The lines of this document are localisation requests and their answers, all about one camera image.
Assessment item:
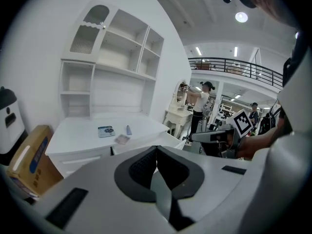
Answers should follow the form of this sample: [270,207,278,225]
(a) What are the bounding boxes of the brown cardboard box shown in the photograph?
[6,125,64,197]

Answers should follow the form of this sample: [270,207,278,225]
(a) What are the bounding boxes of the black balcony railing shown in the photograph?
[187,57,285,92]

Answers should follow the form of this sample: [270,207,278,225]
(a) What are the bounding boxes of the oval vanity mirror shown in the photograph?
[174,78,191,108]

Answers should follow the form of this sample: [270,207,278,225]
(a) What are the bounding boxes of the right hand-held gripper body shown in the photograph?
[201,108,254,158]

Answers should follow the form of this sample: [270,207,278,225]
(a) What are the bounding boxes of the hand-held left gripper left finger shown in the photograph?
[33,145,175,232]

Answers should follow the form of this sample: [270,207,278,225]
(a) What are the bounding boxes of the white black wheeled robot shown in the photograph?
[0,86,26,166]

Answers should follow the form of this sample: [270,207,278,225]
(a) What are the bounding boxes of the round ceiling lamp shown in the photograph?
[234,11,249,23]

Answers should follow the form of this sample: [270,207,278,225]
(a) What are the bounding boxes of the person's black clothing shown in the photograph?
[282,32,312,89]

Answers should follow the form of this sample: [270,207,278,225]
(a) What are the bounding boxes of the cream carved vanity table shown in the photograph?
[162,105,195,139]

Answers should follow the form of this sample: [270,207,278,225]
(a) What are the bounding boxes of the person's right forearm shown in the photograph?
[240,116,293,161]

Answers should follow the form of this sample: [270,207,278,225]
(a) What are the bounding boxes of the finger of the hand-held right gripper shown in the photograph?
[190,128,235,143]

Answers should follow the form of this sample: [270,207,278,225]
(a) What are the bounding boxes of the arched glass cabinet door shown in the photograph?
[69,4,110,55]

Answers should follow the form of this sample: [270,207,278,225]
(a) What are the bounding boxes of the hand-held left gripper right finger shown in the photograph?
[156,145,252,231]

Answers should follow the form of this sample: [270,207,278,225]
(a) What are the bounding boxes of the white desk with hutch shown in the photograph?
[45,0,186,180]

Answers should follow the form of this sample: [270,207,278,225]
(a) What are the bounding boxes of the small brown pink packet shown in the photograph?
[114,134,131,145]

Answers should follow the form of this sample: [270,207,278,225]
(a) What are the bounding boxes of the blue white card packet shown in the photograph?
[97,125,116,138]

